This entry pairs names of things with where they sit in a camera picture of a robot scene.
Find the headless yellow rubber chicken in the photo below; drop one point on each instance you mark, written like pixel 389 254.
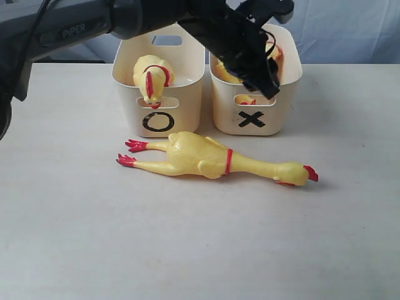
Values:
pixel 277 55

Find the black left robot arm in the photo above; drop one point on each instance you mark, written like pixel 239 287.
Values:
pixel 31 30

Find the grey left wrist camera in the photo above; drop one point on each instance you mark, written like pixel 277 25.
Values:
pixel 261 11

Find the severed rubber chicken head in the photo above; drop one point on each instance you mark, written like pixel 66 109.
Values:
pixel 245 100

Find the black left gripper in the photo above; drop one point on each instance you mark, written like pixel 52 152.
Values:
pixel 237 42

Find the large yellow rubber chicken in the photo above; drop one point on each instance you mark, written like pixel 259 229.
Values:
pixel 188 153

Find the cream bin marked X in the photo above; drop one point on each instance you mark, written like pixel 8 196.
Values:
pixel 267 116

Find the cream bin marked O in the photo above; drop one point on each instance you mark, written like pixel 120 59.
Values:
pixel 180 109

